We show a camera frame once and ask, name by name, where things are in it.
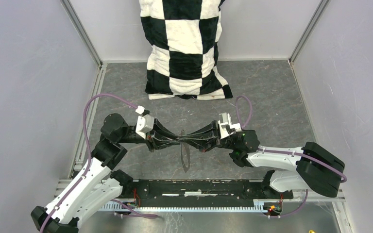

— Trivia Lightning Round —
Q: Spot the grey slotted cable duct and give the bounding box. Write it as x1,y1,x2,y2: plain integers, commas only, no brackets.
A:
99,201,267,214

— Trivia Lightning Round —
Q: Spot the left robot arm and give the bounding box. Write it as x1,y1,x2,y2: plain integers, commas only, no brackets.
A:
31,114,179,233

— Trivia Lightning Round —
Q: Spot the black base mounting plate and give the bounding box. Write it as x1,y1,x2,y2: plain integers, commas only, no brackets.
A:
118,180,293,207

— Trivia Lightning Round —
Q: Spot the black white checkered blanket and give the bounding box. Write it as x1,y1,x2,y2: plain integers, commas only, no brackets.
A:
139,0,233,100

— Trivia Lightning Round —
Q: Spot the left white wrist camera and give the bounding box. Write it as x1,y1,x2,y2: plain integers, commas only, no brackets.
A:
136,105,155,139

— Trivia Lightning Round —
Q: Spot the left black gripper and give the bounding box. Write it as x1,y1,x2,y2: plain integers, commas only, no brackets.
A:
118,117,182,151

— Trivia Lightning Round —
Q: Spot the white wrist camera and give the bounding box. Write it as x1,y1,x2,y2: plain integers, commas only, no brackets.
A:
218,113,242,139
136,105,155,139

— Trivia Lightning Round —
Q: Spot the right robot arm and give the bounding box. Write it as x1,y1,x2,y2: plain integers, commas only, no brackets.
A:
179,121,347,198

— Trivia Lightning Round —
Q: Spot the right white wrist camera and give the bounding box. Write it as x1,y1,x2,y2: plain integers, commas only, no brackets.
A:
218,113,242,139

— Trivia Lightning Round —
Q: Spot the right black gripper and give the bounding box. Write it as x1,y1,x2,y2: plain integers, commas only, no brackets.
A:
178,121,237,154

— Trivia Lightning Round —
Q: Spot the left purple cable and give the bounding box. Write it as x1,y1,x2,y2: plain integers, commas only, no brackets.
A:
38,94,160,233

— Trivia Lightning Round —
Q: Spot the aluminium frame rail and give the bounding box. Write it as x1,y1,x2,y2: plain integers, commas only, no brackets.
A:
53,179,346,202

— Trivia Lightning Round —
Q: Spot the large metal keyring plate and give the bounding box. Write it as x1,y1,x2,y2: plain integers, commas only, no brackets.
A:
180,141,191,173

